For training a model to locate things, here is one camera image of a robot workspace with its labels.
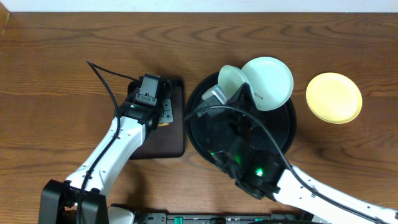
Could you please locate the mint green plate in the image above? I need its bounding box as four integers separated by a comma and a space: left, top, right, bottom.
242, 57, 294, 111
218, 65, 249, 99

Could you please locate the yellow plate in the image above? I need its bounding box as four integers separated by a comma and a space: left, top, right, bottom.
305, 72, 363, 124

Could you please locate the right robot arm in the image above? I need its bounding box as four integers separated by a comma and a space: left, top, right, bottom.
185, 82, 397, 223

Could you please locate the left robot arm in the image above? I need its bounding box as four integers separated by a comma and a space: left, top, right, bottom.
39, 98, 174, 223

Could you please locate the black round tray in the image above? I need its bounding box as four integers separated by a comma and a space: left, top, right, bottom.
184, 71, 297, 170

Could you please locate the black rectangular tray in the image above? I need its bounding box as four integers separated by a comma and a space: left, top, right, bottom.
130, 79, 185, 160

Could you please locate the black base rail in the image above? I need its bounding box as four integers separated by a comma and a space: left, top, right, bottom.
133, 213, 312, 224

